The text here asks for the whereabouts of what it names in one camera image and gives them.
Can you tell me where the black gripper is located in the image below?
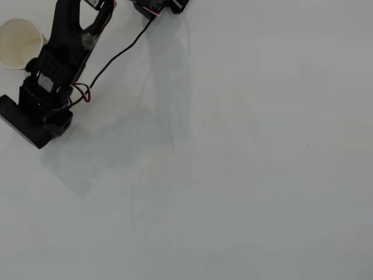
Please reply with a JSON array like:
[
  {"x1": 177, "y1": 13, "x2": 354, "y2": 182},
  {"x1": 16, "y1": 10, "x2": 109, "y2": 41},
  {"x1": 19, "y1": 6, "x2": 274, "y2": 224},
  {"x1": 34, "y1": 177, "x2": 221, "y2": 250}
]
[{"x1": 0, "y1": 77, "x2": 74, "y2": 150}]

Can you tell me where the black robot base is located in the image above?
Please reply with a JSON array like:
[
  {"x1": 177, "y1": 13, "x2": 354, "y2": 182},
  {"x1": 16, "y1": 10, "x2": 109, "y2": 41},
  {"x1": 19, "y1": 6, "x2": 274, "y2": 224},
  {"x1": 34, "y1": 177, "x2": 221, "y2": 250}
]
[{"x1": 131, "y1": 0, "x2": 192, "y2": 20}]

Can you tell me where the white paper cup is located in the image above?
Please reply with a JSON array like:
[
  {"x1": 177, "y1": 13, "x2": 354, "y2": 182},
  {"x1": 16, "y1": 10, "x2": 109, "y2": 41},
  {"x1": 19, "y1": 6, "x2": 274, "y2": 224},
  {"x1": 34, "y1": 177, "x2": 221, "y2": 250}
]
[{"x1": 0, "y1": 17, "x2": 50, "y2": 71}]

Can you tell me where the red white servo wire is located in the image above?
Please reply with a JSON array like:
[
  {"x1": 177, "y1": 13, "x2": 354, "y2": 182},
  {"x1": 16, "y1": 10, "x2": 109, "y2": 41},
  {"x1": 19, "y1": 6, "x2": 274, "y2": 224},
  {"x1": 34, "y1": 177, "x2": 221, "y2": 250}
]
[{"x1": 68, "y1": 82, "x2": 93, "y2": 105}]

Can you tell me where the black cable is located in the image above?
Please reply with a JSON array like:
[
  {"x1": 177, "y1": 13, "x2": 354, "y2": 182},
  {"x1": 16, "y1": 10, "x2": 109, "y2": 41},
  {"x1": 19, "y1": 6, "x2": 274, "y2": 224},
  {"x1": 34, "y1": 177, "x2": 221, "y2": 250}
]
[{"x1": 89, "y1": 17, "x2": 155, "y2": 90}]

